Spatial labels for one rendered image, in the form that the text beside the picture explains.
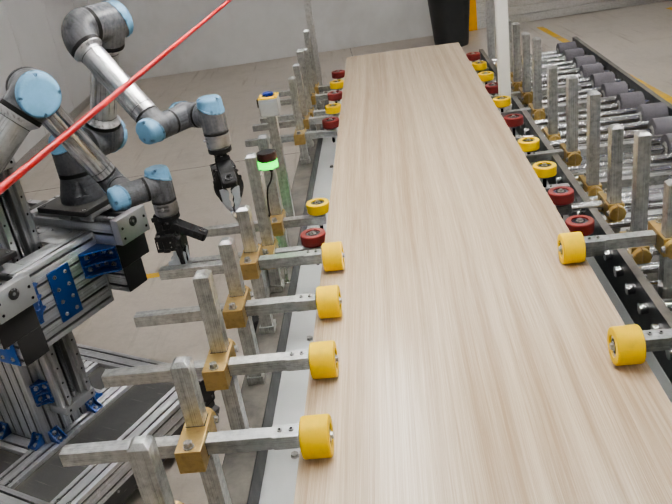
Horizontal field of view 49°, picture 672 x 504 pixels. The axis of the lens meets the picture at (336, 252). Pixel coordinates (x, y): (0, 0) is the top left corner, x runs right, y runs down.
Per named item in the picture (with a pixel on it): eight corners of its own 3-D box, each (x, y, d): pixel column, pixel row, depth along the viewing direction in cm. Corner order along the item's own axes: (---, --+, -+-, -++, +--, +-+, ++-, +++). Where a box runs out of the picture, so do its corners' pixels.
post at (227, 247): (254, 400, 200) (217, 242, 179) (255, 392, 203) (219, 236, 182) (266, 399, 199) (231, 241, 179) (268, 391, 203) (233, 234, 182)
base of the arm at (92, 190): (51, 204, 248) (42, 176, 244) (84, 187, 260) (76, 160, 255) (83, 207, 241) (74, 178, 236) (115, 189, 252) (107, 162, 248)
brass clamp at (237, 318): (223, 329, 181) (219, 312, 179) (232, 302, 193) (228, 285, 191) (248, 327, 181) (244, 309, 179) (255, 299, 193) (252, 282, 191)
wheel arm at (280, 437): (62, 468, 141) (56, 454, 140) (69, 455, 145) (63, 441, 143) (319, 447, 137) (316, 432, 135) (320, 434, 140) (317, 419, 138)
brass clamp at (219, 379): (203, 392, 159) (198, 373, 157) (215, 356, 171) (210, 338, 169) (231, 389, 158) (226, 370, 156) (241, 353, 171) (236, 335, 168)
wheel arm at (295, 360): (104, 389, 164) (99, 375, 162) (109, 379, 167) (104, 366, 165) (326, 368, 159) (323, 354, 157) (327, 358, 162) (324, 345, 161)
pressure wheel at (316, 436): (305, 424, 144) (306, 465, 139) (298, 409, 137) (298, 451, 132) (335, 422, 143) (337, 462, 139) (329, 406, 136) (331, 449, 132)
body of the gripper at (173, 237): (164, 245, 238) (155, 210, 232) (190, 242, 237) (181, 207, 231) (158, 255, 231) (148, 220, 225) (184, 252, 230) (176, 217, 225)
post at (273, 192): (281, 264, 266) (256, 136, 245) (282, 259, 269) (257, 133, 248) (290, 263, 265) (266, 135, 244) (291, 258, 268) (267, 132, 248)
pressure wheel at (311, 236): (304, 271, 231) (298, 238, 226) (306, 259, 238) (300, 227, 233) (329, 268, 230) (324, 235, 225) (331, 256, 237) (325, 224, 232)
